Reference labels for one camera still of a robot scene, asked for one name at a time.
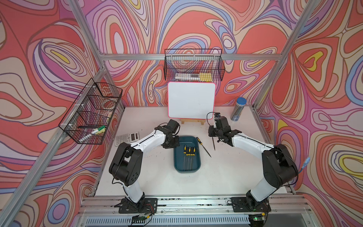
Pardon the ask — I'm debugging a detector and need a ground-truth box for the aluminium frame post left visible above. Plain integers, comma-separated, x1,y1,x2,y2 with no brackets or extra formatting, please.
66,0,125,110

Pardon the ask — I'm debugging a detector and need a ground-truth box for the aluminium frame back bar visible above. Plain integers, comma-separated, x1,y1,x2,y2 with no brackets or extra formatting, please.
100,54,283,61

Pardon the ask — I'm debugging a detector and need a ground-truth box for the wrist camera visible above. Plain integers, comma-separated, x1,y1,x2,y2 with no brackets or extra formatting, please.
166,120,180,135
214,112,229,130

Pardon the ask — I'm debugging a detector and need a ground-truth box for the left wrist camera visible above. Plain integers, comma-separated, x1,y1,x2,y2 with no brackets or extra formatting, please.
166,120,180,135

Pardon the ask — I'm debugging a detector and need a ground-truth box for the green white marker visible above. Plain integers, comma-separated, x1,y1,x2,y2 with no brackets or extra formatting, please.
79,125,106,144

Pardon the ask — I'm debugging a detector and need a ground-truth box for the aluminium frame post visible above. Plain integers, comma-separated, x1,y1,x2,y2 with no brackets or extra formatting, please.
66,0,125,110
252,1,320,110

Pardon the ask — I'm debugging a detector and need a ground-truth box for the clear pencil tube blue label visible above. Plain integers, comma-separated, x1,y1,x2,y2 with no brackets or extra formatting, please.
231,97,247,121

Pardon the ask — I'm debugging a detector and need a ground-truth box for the pink framed whiteboard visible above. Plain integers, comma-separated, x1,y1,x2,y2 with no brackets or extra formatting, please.
167,82,216,119

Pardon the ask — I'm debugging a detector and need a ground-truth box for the yellow box in basket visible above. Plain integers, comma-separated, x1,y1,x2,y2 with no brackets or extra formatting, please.
199,72,213,82

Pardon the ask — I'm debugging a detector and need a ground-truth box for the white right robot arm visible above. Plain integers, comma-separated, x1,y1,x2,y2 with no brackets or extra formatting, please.
208,126,298,211

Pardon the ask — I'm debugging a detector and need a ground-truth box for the aluminium frame post right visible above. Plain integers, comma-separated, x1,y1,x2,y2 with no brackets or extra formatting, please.
252,1,320,110

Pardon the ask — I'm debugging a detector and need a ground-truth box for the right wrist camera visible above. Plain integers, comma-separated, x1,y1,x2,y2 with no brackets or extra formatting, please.
214,112,229,130

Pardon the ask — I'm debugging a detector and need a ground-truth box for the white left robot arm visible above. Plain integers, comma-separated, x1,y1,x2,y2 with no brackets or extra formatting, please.
109,121,180,214

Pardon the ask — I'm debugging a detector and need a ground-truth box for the black wire basket back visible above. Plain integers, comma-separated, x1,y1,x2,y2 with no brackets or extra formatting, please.
164,48,226,83

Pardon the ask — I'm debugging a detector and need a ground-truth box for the white calculator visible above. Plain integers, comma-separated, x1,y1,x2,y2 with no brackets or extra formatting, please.
114,132,140,147

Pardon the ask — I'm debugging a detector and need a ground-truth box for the black wire basket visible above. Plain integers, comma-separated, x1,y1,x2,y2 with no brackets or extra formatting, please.
58,79,123,145
164,48,226,83

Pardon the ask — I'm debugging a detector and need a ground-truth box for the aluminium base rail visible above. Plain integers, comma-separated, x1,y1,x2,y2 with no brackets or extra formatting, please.
71,194,321,227

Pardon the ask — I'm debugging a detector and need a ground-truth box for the wooden easel stand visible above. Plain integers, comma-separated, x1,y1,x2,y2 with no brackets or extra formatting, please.
180,119,206,125

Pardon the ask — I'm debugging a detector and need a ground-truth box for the black wire basket left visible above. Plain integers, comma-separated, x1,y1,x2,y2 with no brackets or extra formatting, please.
58,79,123,145

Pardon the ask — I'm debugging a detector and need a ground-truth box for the teal plastic storage box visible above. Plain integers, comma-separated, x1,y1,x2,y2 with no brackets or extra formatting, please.
174,136,201,174

